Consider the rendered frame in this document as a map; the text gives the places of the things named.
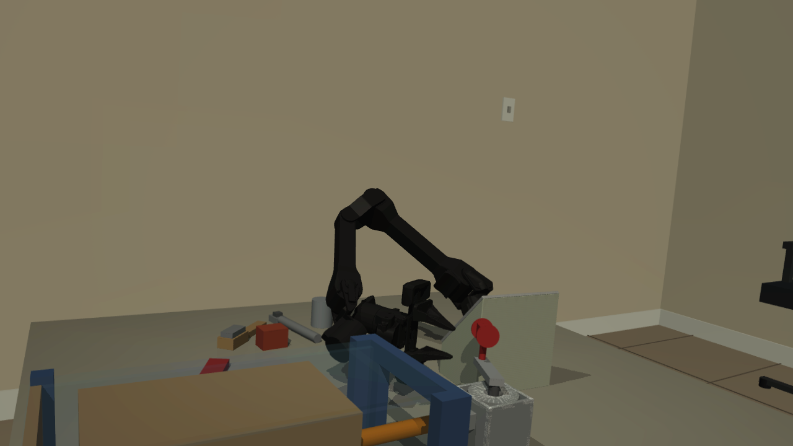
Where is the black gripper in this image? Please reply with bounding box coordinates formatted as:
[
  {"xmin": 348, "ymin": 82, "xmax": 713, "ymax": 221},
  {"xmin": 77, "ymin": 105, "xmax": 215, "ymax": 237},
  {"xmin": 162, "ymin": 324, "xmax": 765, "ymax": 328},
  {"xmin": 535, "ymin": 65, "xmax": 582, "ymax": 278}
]
[{"xmin": 378, "ymin": 279, "xmax": 456, "ymax": 364}]

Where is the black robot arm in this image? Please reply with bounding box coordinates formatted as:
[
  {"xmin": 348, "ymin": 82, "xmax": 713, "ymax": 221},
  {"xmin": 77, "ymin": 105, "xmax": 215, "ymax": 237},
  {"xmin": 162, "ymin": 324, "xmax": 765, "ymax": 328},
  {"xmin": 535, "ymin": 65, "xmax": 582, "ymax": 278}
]
[{"xmin": 321, "ymin": 188, "xmax": 493, "ymax": 349}]

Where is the grey crank handle with red knob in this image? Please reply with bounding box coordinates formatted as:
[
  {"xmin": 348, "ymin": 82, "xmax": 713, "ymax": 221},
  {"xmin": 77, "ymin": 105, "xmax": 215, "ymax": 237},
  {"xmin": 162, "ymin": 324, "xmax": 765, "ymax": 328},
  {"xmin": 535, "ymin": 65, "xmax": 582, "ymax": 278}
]
[{"xmin": 471, "ymin": 318, "xmax": 504, "ymax": 397}]

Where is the grey cylinder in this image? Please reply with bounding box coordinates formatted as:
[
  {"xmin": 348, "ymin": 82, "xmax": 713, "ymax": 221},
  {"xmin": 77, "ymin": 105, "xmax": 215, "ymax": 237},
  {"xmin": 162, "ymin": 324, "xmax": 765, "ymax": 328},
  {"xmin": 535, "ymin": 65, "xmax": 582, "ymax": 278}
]
[{"xmin": 310, "ymin": 297, "xmax": 332, "ymax": 329}]

